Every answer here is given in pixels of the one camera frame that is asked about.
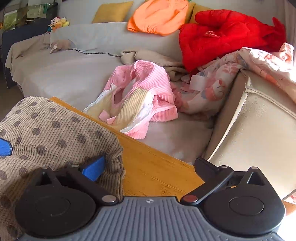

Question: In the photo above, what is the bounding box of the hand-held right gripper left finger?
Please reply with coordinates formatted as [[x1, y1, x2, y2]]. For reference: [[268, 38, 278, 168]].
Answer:
[[32, 156, 119, 206]]

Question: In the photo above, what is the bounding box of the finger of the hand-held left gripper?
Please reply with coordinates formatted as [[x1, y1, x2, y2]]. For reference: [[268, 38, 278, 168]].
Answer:
[[0, 138, 13, 157]]

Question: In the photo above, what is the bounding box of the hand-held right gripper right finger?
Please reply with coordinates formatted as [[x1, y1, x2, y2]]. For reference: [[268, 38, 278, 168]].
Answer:
[[180, 157, 269, 205]]

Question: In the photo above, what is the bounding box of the brown dotted corduroy dress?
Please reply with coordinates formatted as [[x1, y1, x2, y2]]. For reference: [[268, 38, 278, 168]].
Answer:
[[0, 96, 126, 241]]

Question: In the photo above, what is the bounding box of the pink floral blanket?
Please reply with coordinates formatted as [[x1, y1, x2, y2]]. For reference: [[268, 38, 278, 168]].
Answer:
[[174, 43, 296, 116]]

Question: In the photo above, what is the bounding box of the grey fabric sofa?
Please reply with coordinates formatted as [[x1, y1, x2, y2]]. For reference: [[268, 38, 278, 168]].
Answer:
[[5, 0, 296, 200]]

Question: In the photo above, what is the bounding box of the pink and yellow baby garment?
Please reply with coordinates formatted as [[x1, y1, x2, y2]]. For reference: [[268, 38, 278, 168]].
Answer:
[[83, 60, 179, 140]]

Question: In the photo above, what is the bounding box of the grey mouse plush toy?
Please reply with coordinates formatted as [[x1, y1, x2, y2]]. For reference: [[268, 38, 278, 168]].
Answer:
[[49, 39, 76, 54]]

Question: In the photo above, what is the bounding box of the beige crumpled cloth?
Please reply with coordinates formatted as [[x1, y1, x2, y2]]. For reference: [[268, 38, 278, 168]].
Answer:
[[121, 49, 186, 81]]

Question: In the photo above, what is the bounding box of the yellow plush toy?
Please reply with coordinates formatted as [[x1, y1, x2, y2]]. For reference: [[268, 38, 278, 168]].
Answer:
[[47, 17, 70, 32]]

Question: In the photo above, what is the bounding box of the red padded garment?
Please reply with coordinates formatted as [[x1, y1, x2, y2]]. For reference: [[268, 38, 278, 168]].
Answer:
[[179, 9, 287, 73]]

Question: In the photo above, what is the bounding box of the glass tank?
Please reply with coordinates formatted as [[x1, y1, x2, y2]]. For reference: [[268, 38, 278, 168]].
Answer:
[[0, 0, 59, 32]]

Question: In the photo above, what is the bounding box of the yellow cushion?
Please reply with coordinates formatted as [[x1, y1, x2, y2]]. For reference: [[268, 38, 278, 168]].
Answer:
[[92, 1, 134, 24], [188, 3, 213, 24]]

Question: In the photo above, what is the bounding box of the orange pumpkin cushion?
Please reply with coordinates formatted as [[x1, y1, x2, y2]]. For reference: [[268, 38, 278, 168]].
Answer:
[[127, 0, 192, 36]]

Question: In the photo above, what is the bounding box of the thin dark cable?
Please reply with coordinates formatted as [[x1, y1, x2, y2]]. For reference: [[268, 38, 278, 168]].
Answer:
[[70, 47, 122, 57]]

